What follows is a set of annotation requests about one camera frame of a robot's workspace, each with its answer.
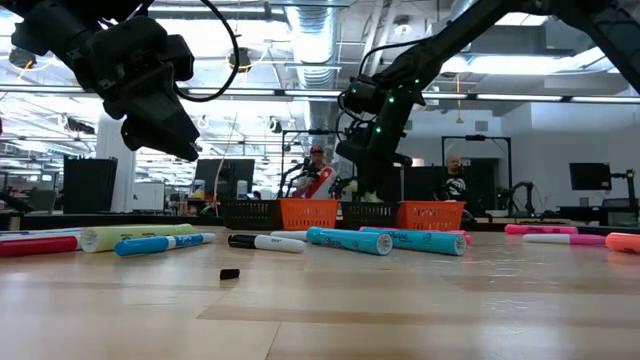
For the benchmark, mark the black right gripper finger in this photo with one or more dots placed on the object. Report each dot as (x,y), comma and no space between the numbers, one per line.
(392,182)
(377,182)

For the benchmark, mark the yellow-green highlighter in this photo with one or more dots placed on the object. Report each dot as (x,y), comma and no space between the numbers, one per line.
(135,236)

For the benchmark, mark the white square column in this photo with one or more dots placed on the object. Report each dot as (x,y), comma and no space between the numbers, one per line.
(112,185)

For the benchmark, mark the black computer monitor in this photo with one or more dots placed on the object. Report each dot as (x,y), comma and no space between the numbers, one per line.
(590,176)
(230,175)

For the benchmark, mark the red cap white marker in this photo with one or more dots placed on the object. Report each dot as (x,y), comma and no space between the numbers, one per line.
(35,246)

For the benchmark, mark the black background robot arm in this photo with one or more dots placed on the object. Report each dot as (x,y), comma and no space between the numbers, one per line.
(345,187)
(527,195)
(287,185)

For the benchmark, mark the person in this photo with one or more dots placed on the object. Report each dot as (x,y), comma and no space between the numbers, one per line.
(454,187)
(322,182)

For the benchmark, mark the black ceiling light rail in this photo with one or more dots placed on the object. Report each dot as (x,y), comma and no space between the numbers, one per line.
(280,93)

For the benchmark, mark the small black cap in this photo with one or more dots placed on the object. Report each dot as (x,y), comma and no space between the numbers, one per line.
(229,274)

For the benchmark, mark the white cabinet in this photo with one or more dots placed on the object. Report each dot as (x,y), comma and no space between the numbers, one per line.
(148,197)

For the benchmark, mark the blue cap white marker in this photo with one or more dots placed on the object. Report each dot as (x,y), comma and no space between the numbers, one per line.
(145,246)

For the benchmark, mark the black mesh basket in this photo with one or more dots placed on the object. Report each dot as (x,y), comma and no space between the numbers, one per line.
(250,215)
(370,215)

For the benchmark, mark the black partition panel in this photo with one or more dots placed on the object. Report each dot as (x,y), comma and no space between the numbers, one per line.
(90,185)

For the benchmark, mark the black cap white marker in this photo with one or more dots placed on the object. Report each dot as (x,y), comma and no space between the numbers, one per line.
(280,244)

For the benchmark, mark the black ceiling mounted device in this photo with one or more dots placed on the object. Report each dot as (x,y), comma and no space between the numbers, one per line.
(20,59)
(244,60)

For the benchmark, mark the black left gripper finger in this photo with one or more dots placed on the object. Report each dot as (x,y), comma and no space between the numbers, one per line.
(160,147)
(160,110)

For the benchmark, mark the orange highlighter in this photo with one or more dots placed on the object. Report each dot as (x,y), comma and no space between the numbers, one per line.
(625,243)

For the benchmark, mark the pink cap white marker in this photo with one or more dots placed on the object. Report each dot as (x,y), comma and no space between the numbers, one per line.
(560,239)
(290,234)

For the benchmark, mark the orange mesh basket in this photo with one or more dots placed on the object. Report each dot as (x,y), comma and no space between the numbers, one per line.
(430,215)
(308,215)

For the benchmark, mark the white wipes canister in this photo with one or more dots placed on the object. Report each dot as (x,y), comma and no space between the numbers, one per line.
(199,190)
(242,190)

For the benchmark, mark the wide black partition wall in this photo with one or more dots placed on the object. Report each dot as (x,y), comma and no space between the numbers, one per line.
(425,185)

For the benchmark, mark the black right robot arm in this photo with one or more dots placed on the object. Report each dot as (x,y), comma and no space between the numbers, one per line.
(450,35)

